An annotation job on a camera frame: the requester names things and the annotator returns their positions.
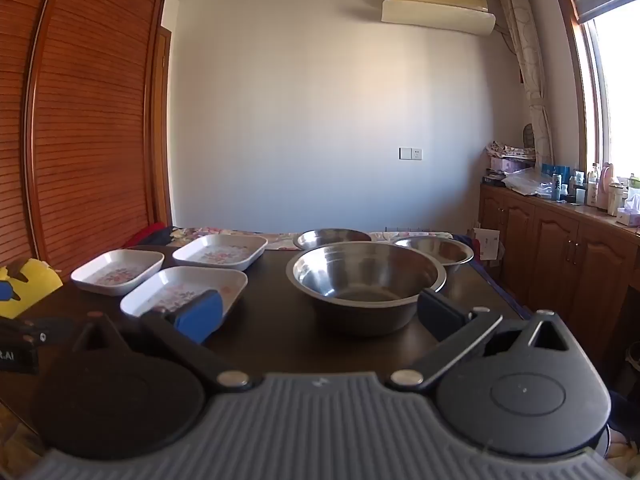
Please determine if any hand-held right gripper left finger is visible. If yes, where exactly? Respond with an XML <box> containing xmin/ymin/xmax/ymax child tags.
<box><xmin>72</xmin><ymin>289</ymin><xmax>252</xmax><ymax>396</ymax></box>

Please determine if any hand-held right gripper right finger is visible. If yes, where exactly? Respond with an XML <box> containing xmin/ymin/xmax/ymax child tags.
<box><xmin>384</xmin><ymin>287</ymin><xmax>574</xmax><ymax>397</ymax></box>

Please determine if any white floral square plate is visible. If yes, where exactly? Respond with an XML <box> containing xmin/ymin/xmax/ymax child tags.
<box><xmin>172</xmin><ymin>233</ymin><xmax>269</xmax><ymax>271</ymax></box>
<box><xmin>119</xmin><ymin>265</ymin><xmax>249</xmax><ymax>330</ymax></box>
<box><xmin>70</xmin><ymin>248</ymin><xmax>166</xmax><ymax>296</ymax></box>

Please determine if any small steel bowl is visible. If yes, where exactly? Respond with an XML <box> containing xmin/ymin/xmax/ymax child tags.
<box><xmin>392</xmin><ymin>236</ymin><xmax>475</xmax><ymax>275</ymax></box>
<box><xmin>293</xmin><ymin>228</ymin><xmax>372</xmax><ymax>251</ymax></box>

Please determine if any large steel bowl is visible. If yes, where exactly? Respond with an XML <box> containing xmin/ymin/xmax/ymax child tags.
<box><xmin>286</xmin><ymin>241</ymin><xmax>448</xmax><ymax>337</ymax></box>

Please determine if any yellow plush toy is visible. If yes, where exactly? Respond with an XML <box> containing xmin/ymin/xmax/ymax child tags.
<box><xmin>0</xmin><ymin>258</ymin><xmax>64</xmax><ymax>320</ymax></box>

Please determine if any white paper bag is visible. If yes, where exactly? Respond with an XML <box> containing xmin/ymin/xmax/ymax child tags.
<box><xmin>472</xmin><ymin>228</ymin><xmax>501</xmax><ymax>264</ymax></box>

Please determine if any red cloth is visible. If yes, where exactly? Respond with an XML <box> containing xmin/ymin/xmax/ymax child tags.
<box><xmin>124</xmin><ymin>222</ymin><xmax>168</xmax><ymax>248</ymax></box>

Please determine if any floral blanket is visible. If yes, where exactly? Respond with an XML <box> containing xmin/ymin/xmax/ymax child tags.
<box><xmin>169</xmin><ymin>227</ymin><xmax>454</xmax><ymax>252</ymax></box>

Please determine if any wooden cabinet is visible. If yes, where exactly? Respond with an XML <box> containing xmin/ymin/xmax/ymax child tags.
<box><xmin>477</xmin><ymin>182</ymin><xmax>640</xmax><ymax>373</ymax></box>

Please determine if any clear plastic bag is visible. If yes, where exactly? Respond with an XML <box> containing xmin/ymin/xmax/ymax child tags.
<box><xmin>502</xmin><ymin>165</ymin><xmax>556</xmax><ymax>196</ymax></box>

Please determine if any pink box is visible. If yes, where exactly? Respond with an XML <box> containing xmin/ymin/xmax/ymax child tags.
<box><xmin>489</xmin><ymin>156</ymin><xmax>532</xmax><ymax>174</ymax></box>

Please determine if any folded patterned cloth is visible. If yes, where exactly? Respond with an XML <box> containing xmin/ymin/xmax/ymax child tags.
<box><xmin>487</xmin><ymin>140</ymin><xmax>536</xmax><ymax>159</ymax></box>

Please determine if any wooden wardrobe door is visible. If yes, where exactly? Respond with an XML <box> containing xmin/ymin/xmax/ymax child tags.
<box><xmin>0</xmin><ymin>0</ymin><xmax>169</xmax><ymax>281</ymax></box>

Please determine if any white bottle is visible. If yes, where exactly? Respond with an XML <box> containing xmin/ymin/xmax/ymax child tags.
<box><xmin>587</xmin><ymin>162</ymin><xmax>601</xmax><ymax>206</ymax></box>

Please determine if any white cup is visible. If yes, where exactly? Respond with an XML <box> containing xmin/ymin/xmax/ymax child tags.
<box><xmin>607</xmin><ymin>182</ymin><xmax>629</xmax><ymax>216</ymax></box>

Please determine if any pink bottle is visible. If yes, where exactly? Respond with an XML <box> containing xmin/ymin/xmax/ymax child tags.
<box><xmin>599</xmin><ymin>162</ymin><xmax>616</xmax><ymax>211</ymax></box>

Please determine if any tissue box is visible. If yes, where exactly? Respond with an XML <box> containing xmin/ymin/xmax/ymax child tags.
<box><xmin>615</xmin><ymin>195</ymin><xmax>640</xmax><ymax>226</ymax></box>

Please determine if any patterned beige curtain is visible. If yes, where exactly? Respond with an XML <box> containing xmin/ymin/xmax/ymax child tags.
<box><xmin>496</xmin><ymin>0</ymin><xmax>555</xmax><ymax>167</ymax></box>

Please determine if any window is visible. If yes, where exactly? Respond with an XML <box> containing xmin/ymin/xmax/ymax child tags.
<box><xmin>580</xmin><ymin>10</ymin><xmax>640</xmax><ymax>183</ymax></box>

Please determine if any white wall air conditioner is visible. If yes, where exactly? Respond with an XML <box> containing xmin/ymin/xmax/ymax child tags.
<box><xmin>381</xmin><ymin>0</ymin><xmax>497</xmax><ymax>37</ymax></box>

